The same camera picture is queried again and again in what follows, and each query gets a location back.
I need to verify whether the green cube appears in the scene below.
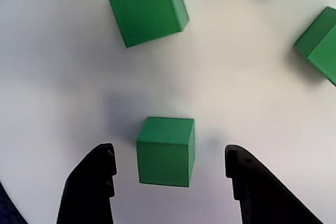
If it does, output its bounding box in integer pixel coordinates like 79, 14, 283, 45
293, 6, 336, 87
106, 0, 190, 49
135, 116, 196, 188

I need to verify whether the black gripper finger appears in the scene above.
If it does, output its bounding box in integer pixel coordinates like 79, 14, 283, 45
224, 144, 325, 224
56, 143, 118, 224

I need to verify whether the white round plate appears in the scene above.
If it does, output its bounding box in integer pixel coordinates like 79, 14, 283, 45
0, 0, 336, 224

